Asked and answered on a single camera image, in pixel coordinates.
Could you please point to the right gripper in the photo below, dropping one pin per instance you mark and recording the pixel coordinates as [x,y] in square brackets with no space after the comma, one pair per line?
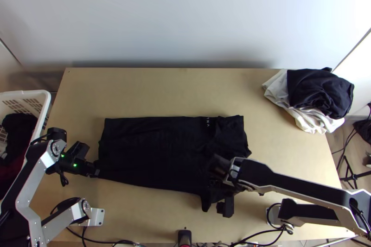
[221,186]

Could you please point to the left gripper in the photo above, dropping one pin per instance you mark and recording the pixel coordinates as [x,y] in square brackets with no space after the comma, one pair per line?
[92,170]

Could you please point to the black t-shirt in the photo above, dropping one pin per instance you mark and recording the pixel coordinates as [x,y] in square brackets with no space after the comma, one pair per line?
[162,148]

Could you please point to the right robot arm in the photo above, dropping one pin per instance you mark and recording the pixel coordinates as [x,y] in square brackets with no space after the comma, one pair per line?
[289,177]

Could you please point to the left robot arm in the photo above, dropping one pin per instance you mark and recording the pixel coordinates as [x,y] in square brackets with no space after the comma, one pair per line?
[32,168]

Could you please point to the heap of clothes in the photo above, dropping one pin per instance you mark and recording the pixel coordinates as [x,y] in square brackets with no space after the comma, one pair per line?
[17,131]
[316,93]

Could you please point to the white laundry basket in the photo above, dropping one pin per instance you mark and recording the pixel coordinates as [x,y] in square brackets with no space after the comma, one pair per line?
[26,97]

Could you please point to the black tripod stand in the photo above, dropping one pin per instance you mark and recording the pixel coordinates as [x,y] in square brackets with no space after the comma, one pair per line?
[347,168]

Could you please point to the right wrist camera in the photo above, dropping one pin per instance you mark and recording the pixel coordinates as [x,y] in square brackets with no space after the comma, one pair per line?
[226,208]

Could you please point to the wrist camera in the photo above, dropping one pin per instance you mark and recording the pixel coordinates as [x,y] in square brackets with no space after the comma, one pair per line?
[226,208]
[78,150]

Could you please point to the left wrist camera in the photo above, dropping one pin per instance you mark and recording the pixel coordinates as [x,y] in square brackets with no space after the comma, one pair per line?
[78,150]

